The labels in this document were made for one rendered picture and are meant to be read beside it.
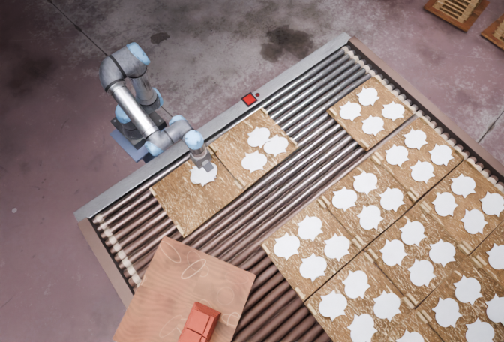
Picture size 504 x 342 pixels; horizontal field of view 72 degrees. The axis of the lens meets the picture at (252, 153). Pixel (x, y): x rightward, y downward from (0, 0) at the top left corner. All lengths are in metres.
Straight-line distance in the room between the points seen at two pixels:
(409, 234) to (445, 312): 0.39
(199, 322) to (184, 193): 0.75
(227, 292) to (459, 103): 2.83
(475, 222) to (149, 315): 1.73
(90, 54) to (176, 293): 2.79
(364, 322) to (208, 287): 0.77
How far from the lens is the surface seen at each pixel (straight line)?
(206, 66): 3.54
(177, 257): 1.81
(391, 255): 1.99
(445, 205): 2.18
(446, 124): 2.38
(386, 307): 1.96
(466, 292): 2.13
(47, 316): 3.19
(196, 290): 1.78
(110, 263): 2.00
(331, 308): 1.89
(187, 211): 1.95
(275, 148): 2.03
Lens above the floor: 2.80
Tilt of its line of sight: 67 degrees down
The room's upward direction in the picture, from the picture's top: 1 degrees counter-clockwise
